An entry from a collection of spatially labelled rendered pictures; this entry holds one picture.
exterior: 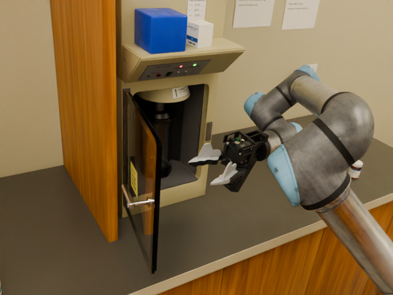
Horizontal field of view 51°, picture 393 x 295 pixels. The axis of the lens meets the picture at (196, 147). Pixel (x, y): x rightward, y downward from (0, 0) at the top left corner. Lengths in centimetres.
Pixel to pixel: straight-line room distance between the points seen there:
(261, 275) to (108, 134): 75
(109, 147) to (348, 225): 61
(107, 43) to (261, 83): 116
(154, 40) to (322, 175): 51
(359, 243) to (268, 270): 65
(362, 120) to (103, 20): 59
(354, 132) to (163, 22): 51
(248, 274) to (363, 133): 77
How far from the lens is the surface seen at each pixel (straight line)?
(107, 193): 118
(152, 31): 102
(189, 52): 108
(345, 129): 82
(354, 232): 90
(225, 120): 199
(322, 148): 81
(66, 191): 152
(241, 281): 146
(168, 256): 125
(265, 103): 119
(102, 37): 101
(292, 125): 119
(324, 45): 226
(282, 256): 152
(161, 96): 125
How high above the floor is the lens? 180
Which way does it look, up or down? 28 degrees down
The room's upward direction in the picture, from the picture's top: 5 degrees clockwise
